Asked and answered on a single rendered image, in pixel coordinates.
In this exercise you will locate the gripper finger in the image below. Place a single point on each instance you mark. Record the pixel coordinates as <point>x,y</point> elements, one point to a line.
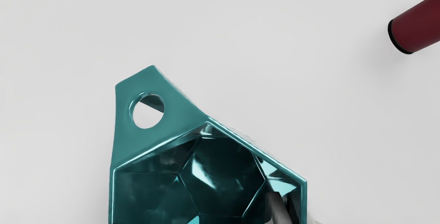
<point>276,210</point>

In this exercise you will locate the dark red cylinder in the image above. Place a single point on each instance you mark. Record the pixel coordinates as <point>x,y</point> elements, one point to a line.
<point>417,24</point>

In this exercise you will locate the teal faceted mug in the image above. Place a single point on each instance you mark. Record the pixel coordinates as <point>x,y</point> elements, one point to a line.
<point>151,148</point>

